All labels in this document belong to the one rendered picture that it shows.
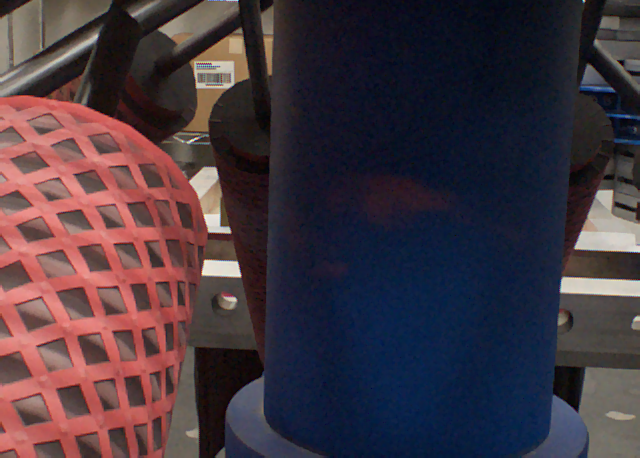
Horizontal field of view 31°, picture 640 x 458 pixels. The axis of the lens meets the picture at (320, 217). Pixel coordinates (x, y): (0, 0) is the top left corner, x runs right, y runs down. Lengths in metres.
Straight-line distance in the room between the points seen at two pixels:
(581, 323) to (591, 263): 0.25
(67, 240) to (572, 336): 0.83
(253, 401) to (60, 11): 4.71
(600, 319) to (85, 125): 0.82
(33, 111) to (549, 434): 0.22
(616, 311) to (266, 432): 0.65
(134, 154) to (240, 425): 0.18
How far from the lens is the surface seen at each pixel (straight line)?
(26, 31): 5.10
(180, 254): 0.17
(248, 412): 0.36
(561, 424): 0.36
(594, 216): 1.57
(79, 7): 5.03
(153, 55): 0.48
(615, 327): 0.97
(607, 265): 1.22
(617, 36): 2.04
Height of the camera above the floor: 1.28
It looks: 11 degrees down
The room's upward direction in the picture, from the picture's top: 2 degrees clockwise
